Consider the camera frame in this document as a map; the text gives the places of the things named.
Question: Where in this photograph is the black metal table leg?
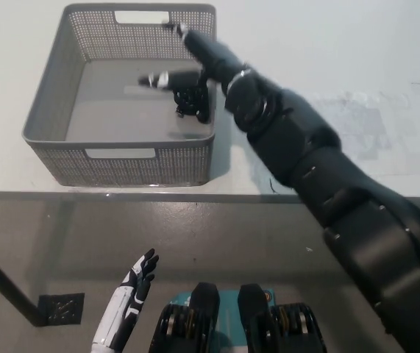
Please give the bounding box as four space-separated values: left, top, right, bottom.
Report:
0 238 47 327

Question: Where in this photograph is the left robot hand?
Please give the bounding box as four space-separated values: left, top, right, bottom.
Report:
91 249 160 353

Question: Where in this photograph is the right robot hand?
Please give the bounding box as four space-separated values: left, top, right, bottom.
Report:
138 22 251 91

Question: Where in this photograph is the black webcam with cable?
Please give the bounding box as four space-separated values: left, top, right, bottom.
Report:
172 79 210 124

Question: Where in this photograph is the grey perforated plastic basket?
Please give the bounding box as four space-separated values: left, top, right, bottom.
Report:
21 3 217 187

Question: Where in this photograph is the clear plastic film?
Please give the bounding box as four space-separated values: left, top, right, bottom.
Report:
312 90 416 163

